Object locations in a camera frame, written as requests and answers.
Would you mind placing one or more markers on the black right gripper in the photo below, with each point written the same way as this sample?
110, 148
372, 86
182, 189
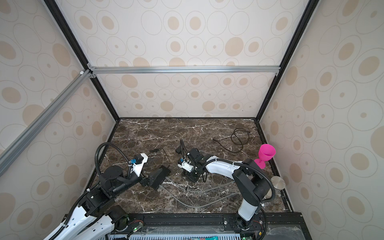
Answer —
192, 178

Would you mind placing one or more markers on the silver diagonal aluminium bar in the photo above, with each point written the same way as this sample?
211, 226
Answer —
25, 138

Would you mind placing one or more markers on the black vertical frame post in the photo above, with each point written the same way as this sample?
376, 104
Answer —
59, 18
302, 25

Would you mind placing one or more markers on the black vertical frame post left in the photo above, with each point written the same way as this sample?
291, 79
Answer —
59, 18

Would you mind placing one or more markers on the pink plastic goblet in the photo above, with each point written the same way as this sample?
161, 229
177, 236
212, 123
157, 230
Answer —
266, 153

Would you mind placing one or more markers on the black vertical frame post right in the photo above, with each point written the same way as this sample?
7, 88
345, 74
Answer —
302, 25

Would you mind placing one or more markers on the black power adapter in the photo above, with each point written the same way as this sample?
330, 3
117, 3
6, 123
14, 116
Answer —
179, 150

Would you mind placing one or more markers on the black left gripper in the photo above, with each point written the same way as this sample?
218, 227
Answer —
144, 180

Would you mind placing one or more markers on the silver horizontal aluminium bar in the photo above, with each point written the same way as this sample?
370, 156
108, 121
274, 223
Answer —
185, 70

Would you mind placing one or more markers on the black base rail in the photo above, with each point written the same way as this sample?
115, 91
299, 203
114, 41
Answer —
229, 221

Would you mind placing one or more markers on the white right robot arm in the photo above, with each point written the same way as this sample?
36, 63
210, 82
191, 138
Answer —
254, 185

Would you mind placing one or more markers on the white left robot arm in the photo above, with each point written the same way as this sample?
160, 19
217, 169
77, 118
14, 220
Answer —
94, 214

